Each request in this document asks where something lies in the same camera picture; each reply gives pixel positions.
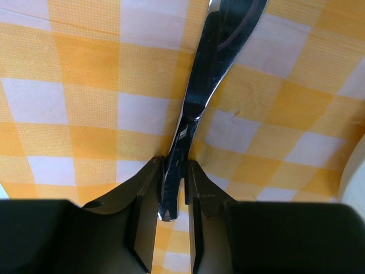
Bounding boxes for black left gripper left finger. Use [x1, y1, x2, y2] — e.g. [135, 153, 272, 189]
[1, 157, 164, 273]

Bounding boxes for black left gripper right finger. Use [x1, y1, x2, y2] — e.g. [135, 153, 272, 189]
[185, 160, 364, 273]

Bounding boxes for cream round plate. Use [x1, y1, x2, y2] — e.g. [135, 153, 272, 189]
[339, 138, 365, 204]

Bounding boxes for yellow white checkered cloth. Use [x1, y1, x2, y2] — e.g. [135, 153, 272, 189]
[0, 0, 365, 274]

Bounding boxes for silver table knife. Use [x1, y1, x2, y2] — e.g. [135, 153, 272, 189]
[158, 0, 267, 221]

